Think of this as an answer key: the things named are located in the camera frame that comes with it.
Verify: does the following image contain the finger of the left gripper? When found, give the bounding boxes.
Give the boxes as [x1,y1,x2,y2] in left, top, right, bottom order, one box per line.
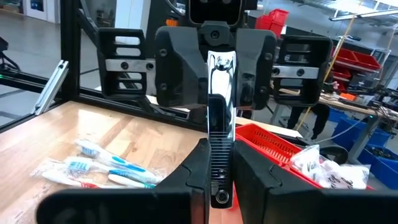
[234,27,278,111]
[154,26,210,109]

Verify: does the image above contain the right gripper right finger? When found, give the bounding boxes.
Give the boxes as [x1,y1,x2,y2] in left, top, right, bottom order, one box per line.
[233,139,398,224]

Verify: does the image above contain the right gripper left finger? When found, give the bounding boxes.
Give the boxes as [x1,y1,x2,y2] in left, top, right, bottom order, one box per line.
[35,138,212,224]

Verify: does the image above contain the teal white toothbrush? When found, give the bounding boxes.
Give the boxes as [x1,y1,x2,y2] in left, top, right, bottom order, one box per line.
[107,173,157,190]

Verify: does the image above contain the chrome nail clipper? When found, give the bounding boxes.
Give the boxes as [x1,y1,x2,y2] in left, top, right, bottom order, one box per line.
[206,49,238,210]

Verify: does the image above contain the white vanity pack bag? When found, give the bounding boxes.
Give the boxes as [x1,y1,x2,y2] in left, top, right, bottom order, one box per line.
[290,144,326,183]
[318,160,371,190]

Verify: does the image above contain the stacked red storage bins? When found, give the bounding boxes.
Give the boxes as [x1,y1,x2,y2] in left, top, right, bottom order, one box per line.
[254,8,290,39]

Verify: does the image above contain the black round chair base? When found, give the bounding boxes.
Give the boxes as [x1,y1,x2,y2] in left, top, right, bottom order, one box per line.
[319,144,349,165]

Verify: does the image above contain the red plastic mesh basket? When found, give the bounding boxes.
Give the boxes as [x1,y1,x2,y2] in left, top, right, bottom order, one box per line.
[234,123,324,190]

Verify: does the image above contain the silver aluminium extrusion piece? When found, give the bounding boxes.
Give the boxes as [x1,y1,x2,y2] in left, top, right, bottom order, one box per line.
[30,59,70,116]

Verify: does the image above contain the person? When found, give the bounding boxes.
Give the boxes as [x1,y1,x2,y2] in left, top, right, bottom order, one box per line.
[286,103,331,141]

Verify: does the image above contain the blue plastic storage bin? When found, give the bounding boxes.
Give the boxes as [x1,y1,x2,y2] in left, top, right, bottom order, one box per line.
[357,144,398,190]
[331,117,392,147]
[328,107,349,124]

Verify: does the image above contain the wooden workbench metal legs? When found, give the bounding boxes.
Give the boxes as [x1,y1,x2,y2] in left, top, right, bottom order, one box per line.
[270,88,398,162]

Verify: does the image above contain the white cabinet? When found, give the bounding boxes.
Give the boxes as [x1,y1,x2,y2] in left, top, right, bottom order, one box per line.
[23,0,60,25]

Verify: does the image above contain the red shelf bin row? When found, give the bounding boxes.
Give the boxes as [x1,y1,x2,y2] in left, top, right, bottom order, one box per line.
[330,46,382,93]

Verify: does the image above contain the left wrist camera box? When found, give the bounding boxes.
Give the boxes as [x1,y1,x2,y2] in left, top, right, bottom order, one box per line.
[186,0,245,27]

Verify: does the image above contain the yellow hanging cable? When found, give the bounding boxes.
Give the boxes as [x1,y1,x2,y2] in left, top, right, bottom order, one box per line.
[297,15,357,130]

